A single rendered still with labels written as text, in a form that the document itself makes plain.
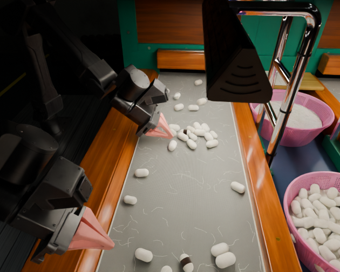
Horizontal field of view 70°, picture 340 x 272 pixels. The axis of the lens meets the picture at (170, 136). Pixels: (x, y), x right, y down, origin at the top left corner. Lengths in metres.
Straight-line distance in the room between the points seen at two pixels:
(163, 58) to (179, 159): 0.52
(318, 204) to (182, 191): 0.30
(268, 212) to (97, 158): 0.42
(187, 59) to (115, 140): 0.51
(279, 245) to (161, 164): 0.33
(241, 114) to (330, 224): 0.41
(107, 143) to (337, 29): 0.98
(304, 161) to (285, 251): 0.40
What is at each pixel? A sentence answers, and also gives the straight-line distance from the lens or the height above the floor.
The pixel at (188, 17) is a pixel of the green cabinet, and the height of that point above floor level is 0.98.
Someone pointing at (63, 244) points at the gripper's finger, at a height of 0.89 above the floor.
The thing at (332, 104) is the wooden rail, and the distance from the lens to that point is 1.03.
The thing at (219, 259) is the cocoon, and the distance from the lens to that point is 0.49.
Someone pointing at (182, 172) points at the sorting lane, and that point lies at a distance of 0.64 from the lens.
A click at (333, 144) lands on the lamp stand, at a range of 0.91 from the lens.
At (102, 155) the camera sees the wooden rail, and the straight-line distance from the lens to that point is 0.67.
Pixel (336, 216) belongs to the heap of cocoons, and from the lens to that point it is 0.66.
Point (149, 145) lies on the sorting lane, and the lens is 0.72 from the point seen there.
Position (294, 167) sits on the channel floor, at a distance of 0.83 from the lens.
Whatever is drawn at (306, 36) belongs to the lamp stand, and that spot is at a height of 1.06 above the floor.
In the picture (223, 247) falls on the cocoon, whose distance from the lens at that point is 0.50.
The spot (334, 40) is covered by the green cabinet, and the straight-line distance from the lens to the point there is 1.24.
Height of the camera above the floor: 1.19
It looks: 37 degrees down
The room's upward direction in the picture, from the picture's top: straight up
